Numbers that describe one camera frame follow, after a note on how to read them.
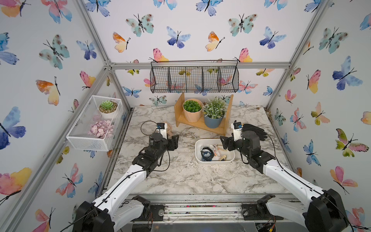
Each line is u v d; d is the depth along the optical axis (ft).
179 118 3.42
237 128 2.28
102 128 2.05
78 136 2.12
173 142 2.31
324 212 1.29
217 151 3.11
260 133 3.43
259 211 2.17
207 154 3.06
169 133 3.42
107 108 2.35
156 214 2.39
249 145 2.03
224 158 2.95
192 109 3.14
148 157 1.96
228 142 2.37
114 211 1.37
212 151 3.03
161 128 2.22
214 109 2.91
